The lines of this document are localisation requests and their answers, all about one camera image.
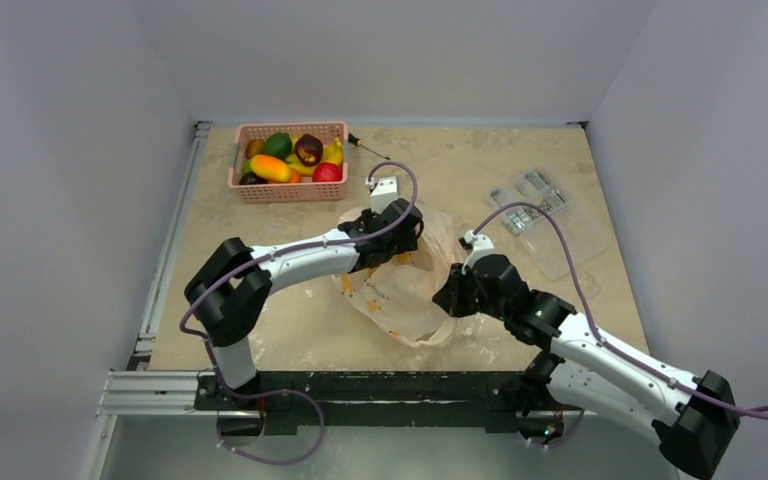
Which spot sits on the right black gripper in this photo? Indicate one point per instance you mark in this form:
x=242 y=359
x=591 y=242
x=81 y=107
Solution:
x=454 y=296

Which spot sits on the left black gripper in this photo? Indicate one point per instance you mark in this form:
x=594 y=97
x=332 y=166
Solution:
x=405 y=245

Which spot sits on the translucent plastic bag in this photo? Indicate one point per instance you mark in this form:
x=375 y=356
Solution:
x=397 y=296

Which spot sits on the yellow fake banana bunch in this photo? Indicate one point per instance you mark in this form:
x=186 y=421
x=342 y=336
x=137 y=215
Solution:
x=333 y=154

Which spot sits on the dark maroon fake fruit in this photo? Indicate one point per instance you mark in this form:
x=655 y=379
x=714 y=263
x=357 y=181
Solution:
x=309 y=150

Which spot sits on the orange yellow fake mango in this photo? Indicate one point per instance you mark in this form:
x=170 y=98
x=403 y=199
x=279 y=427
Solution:
x=270 y=168

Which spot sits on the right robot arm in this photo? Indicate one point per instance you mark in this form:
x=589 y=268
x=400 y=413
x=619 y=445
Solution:
x=688 y=417

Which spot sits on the red fake apple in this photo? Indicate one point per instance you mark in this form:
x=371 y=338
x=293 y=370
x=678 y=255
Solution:
x=327 y=172

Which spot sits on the orange fake fruit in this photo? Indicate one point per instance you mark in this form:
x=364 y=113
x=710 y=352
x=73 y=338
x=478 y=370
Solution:
x=295 y=176

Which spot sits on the dark purple fake fruit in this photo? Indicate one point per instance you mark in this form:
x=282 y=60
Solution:
x=251 y=178

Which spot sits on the brown fake kiwi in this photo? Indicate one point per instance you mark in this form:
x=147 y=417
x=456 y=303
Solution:
x=253 y=148

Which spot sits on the pink plastic basket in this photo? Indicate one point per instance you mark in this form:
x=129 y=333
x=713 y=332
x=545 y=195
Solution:
x=307 y=190

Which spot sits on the clear plastic screw box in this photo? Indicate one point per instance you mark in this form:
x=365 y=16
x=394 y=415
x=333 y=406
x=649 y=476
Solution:
x=535 y=186

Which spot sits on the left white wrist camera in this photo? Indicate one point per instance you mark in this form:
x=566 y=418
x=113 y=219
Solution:
x=383 y=191

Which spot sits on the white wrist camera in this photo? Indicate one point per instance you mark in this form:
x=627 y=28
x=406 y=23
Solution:
x=383 y=191
x=477 y=246

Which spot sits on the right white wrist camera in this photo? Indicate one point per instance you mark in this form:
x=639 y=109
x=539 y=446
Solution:
x=477 y=246

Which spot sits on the black handled screwdriver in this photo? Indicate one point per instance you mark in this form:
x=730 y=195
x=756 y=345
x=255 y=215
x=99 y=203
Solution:
x=359 y=143

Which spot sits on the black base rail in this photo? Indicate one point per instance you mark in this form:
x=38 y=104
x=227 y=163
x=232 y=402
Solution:
x=495 y=402

